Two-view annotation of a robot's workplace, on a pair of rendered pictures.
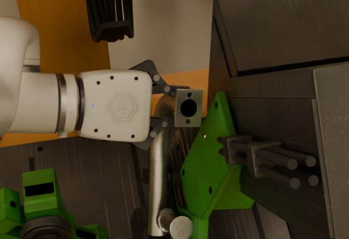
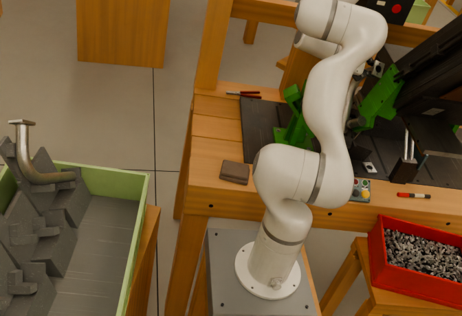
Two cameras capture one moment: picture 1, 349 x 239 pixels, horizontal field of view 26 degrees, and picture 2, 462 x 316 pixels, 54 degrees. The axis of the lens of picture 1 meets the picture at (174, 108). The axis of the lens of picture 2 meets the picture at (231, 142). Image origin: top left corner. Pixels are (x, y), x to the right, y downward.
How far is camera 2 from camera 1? 0.97 m
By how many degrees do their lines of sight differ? 15
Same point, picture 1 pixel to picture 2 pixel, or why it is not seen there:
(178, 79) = not seen: hidden behind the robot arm
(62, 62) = (304, 64)
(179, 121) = (374, 72)
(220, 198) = (383, 108)
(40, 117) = (330, 48)
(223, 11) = (386, 49)
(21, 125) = (322, 49)
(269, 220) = (381, 150)
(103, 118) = not seen: hidden behind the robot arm
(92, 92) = not seen: hidden behind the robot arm
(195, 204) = (368, 113)
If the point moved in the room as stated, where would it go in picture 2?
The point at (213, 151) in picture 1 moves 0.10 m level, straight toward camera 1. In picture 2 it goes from (386, 86) to (387, 101)
